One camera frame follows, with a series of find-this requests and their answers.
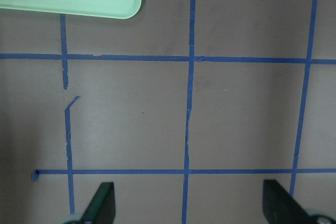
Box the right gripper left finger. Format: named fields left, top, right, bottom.
left=80, top=182, right=116, bottom=224

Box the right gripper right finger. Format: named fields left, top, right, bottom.
left=262, top=179, right=324, bottom=224

